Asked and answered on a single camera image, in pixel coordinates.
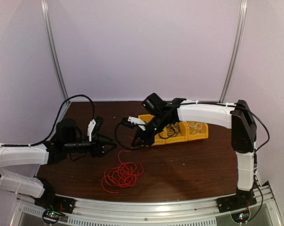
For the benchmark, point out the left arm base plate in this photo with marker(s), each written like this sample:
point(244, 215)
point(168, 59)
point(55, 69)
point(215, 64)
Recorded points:
point(59, 204)

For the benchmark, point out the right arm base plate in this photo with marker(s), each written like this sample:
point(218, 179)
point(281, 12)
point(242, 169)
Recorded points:
point(234, 202)

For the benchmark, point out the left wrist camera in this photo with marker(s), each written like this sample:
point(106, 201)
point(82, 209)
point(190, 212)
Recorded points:
point(94, 126)

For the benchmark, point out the right aluminium frame post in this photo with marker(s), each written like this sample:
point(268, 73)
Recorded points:
point(242, 14)

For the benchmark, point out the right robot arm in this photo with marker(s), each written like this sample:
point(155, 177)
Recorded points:
point(237, 117)

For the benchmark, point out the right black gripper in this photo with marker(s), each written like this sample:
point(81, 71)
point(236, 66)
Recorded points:
point(147, 139)

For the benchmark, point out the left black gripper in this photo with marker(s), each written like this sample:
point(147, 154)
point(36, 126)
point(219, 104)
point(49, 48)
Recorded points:
point(97, 147)

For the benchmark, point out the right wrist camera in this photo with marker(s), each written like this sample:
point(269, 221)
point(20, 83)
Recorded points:
point(132, 122)

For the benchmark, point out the aluminium frame post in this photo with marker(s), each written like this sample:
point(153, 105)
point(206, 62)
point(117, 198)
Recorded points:
point(52, 48)
point(242, 14)

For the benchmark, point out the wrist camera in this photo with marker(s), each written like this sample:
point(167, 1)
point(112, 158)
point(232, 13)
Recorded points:
point(132, 122)
point(94, 126)

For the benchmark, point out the front aluminium rail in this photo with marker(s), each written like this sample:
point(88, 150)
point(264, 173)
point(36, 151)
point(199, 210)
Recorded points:
point(201, 212)

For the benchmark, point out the left aluminium frame post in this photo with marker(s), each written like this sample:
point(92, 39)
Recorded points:
point(52, 48)

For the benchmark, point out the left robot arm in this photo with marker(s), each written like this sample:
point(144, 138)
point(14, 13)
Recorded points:
point(68, 139)

